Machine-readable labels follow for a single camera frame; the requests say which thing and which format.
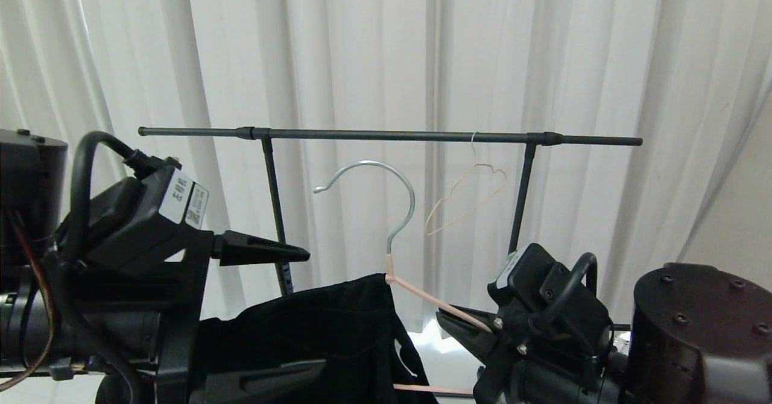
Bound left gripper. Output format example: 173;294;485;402
54;229;327;404

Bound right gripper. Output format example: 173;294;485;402
473;317;631;404

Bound black garment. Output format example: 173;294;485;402
192;273;439;404

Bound pink clothes hanger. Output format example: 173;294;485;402
424;131;508;238
312;160;494;396

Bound black clothes rack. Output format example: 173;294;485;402
138;126;644;296

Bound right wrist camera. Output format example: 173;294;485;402
487;242;613;356

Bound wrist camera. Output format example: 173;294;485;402
84;164;212;272
487;242;613;356

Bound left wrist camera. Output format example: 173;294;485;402
84;164;212;272

